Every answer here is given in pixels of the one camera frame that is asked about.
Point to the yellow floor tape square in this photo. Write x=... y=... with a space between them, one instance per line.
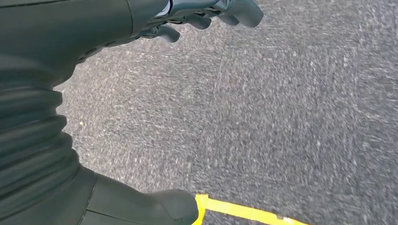
x=236 y=211

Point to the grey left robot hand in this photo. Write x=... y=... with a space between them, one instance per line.
x=62 y=24

